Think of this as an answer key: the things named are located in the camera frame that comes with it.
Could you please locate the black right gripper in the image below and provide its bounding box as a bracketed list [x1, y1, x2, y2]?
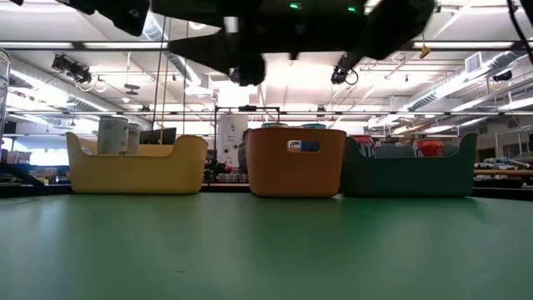
[166, 0, 334, 88]

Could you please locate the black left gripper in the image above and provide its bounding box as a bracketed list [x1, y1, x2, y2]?
[53, 0, 152, 38]

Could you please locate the orange plastic bin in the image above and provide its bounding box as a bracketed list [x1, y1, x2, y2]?
[244, 127, 347, 199]

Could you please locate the white Celsius can black lid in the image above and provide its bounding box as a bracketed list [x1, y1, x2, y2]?
[96, 115, 130, 156]
[127, 122, 142, 155]

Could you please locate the red Fanta soda can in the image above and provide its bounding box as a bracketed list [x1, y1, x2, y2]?
[351, 134, 378, 159]
[411, 137, 446, 158]

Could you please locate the yellow plastic bin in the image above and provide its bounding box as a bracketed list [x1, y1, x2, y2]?
[65, 132, 209, 196]

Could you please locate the LED light bar beam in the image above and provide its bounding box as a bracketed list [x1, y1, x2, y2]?
[0, 40, 533, 53]

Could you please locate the white round column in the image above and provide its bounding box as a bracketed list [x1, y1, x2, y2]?
[216, 114, 250, 168]

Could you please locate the black flat monitor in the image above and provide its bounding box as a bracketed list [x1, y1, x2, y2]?
[139, 127, 178, 146]

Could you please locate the blue-grey plastic bin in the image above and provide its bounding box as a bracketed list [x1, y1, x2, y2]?
[339, 132, 479, 198]

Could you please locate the white ceiling vent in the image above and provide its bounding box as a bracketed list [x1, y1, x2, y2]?
[464, 51, 484, 75]

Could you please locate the black rack frame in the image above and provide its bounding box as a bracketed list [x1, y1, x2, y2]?
[213, 104, 281, 168]

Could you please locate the black ceiling camera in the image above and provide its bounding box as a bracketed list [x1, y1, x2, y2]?
[331, 53, 360, 87]
[50, 52, 93, 85]

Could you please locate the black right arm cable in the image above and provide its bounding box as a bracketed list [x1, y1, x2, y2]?
[506, 0, 533, 63]

